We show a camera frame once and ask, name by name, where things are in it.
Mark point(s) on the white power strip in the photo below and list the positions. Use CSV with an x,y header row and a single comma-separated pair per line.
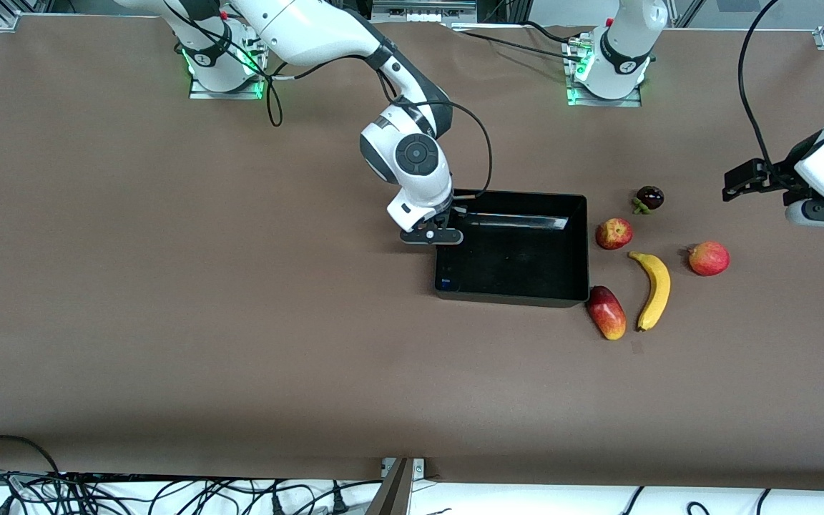
x,y
423,14

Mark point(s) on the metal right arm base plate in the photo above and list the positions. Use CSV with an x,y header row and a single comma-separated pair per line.
x,y
226,94

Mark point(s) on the black plastic box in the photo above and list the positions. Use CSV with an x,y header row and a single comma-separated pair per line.
x,y
519,265

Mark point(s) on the dark aluminium post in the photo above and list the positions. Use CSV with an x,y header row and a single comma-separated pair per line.
x,y
390,497

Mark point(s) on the red yellow mango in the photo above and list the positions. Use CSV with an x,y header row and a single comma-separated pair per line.
x,y
605,312

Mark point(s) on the red apple right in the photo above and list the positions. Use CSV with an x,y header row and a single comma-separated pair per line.
x,y
709,259

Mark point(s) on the metal table edge bracket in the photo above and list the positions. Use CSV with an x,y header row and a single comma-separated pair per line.
x,y
419,468

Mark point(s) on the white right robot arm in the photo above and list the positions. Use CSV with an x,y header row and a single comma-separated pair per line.
x,y
312,28

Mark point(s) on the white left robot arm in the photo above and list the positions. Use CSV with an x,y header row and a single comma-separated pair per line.
x,y
623,43

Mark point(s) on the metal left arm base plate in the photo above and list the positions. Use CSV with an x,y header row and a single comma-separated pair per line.
x,y
598,102

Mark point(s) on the red yellow apple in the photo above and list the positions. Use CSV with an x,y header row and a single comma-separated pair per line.
x,y
614,234

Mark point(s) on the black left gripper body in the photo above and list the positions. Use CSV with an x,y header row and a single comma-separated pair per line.
x,y
777,177

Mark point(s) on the yellow banana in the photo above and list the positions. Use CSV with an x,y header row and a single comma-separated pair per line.
x,y
655,293

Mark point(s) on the dark purple mangosteen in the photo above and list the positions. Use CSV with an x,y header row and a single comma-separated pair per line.
x,y
650,197

